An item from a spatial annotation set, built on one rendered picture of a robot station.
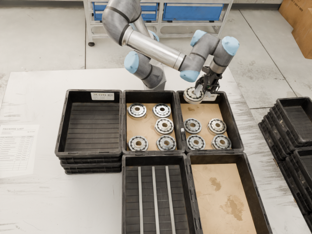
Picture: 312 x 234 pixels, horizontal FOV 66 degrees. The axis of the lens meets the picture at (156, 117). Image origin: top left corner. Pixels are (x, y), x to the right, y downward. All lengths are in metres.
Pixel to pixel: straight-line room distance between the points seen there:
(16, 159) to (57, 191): 0.30
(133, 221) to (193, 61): 0.72
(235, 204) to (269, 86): 2.15
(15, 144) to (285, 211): 1.50
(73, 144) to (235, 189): 0.83
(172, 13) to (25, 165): 2.33
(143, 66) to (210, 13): 1.92
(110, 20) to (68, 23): 2.54
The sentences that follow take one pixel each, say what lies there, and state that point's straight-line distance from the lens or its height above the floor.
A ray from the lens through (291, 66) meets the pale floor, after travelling 3.66.
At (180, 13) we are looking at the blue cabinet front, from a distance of 3.10.
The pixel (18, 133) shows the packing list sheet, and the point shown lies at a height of 0.70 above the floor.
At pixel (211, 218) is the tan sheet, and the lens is 1.18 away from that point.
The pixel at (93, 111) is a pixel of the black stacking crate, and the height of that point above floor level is 0.83.
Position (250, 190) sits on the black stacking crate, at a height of 0.89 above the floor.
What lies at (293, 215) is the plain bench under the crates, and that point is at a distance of 1.52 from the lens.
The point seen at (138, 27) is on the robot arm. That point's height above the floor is 1.23.
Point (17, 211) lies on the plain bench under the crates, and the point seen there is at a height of 0.70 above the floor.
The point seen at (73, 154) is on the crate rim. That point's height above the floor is 0.93.
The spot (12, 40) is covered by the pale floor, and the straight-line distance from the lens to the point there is 3.47.
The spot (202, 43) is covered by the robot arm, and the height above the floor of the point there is 1.32.
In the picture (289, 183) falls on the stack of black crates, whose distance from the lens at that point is 2.15.
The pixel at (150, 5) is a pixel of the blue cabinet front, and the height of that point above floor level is 0.50.
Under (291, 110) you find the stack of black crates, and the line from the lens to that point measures 2.27.
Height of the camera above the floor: 1.92
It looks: 53 degrees down
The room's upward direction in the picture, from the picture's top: 10 degrees clockwise
